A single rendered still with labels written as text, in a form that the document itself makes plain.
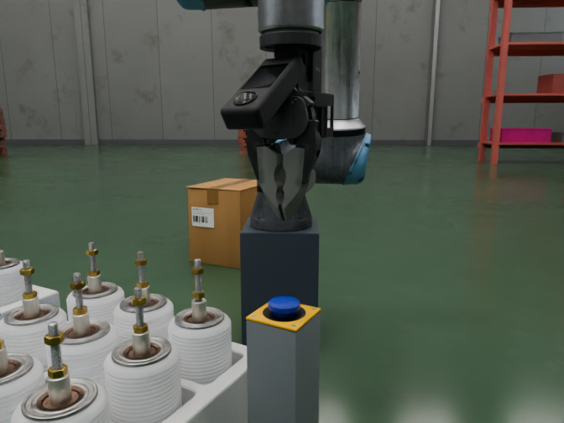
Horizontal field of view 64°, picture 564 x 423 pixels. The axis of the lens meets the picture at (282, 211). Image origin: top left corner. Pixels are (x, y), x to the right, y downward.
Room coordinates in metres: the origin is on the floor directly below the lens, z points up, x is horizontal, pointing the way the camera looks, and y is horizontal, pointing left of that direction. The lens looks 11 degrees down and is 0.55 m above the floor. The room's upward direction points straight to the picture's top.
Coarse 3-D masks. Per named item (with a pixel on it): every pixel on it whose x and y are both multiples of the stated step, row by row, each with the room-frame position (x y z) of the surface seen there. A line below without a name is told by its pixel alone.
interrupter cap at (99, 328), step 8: (96, 320) 0.64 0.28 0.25; (64, 328) 0.61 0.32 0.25; (72, 328) 0.61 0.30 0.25; (96, 328) 0.61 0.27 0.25; (104, 328) 0.61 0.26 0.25; (72, 336) 0.59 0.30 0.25; (80, 336) 0.59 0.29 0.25; (88, 336) 0.59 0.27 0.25; (96, 336) 0.59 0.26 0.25; (104, 336) 0.59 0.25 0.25; (64, 344) 0.57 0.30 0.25; (72, 344) 0.57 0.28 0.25; (80, 344) 0.57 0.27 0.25
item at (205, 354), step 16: (224, 320) 0.65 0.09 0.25; (176, 336) 0.61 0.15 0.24; (192, 336) 0.60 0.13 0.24; (208, 336) 0.61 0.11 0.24; (224, 336) 0.63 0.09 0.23; (192, 352) 0.60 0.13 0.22; (208, 352) 0.61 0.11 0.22; (224, 352) 0.63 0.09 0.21; (192, 368) 0.60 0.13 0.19; (208, 368) 0.61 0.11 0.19; (224, 368) 0.63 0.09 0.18
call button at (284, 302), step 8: (280, 296) 0.54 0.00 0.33; (288, 296) 0.54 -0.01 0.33; (272, 304) 0.52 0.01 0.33; (280, 304) 0.52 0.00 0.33; (288, 304) 0.52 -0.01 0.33; (296, 304) 0.52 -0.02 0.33; (272, 312) 0.52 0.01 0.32; (280, 312) 0.51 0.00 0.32; (288, 312) 0.51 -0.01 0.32; (296, 312) 0.53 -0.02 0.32
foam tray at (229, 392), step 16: (240, 352) 0.68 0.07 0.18; (240, 368) 0.63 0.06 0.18; (192, 384) 0.58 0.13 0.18; (208, 384) 0.58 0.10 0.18; (224, 384) 0.58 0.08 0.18; (240, 384) 0.61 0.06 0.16; (192, 400) 0.55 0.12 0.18; (208, 400) 0.55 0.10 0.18; (224, 400) 0.57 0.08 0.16; (240, 400) 0.61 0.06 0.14; (176, 416) 0.51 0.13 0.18; (192, 416) 0.52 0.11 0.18; (208, 416) 0.54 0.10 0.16; (224, 416) 0.57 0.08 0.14; (240, 416) 0.61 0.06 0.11
